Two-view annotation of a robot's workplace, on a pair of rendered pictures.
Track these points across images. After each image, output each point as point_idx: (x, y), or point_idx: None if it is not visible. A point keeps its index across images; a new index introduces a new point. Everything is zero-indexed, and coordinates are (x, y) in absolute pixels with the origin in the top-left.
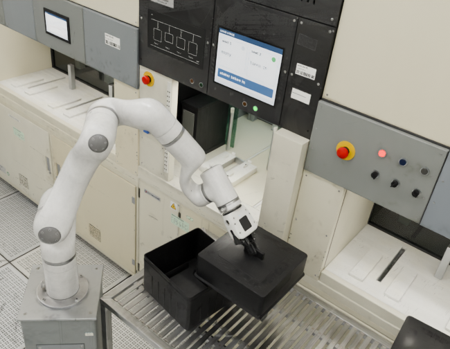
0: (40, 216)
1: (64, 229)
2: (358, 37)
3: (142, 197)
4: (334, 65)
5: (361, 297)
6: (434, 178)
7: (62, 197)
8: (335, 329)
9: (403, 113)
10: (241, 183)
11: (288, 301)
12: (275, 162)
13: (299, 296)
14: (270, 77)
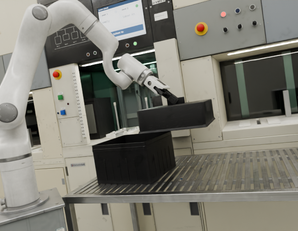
0: None
1: (20, 106)
2: None
3: (70, 172)
4: None
5: (256, 129)
6: (259, 8)
7: (14, 79)
8: (255, 154)
9: None
10: None
11: (212, 157)
12: (161, 63)
13: (216, 154)
14: (138, 17)
